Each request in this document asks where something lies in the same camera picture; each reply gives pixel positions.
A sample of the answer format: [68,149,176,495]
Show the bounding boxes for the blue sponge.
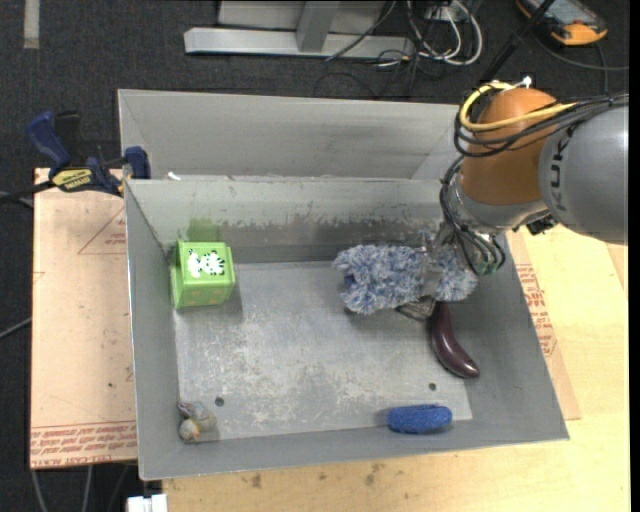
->
[386,403,454,435]

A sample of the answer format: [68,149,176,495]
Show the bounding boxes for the dark purple toy eggplant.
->
[429,301,481,379]

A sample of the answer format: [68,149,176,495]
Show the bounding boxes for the blue and white fluffy cloth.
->
[331,230,480,316]

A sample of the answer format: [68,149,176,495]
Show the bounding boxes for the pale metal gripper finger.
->
[397,297,436,322]
[421,263,445,298]

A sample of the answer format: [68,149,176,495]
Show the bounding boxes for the green box with zebra print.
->
[169,238,237,310]

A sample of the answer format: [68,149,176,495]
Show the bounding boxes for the grey metal bin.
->
[117,88,571,482]

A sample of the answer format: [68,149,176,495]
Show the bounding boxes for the black cylinder on white bracket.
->
[524,215,556,236]

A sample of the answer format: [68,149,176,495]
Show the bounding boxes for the brown cardboard board red print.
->
[29,167,584,471]

